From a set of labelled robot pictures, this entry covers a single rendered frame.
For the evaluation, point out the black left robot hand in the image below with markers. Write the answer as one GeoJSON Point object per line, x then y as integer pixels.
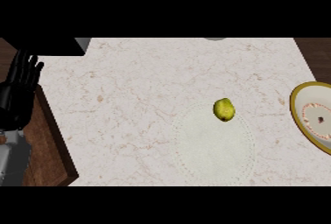
{"type": "Point", "coordinates": [12, 96]}

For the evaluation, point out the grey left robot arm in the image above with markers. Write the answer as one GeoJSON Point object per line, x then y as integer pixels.
{"type": "Point", "coordinates": [11, 157]}

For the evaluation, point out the white round placemat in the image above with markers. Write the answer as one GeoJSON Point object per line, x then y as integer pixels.
{"type": "Point", "coordinates": [212, 145]}

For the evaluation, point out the white bowl with gold rim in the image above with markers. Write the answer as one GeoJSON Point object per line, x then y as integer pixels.
{"type": "Point", "coordinates": [315, 115]}

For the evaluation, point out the black appliance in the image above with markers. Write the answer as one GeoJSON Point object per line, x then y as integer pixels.
{"type": "Point", "coordinates": [48, 46]}

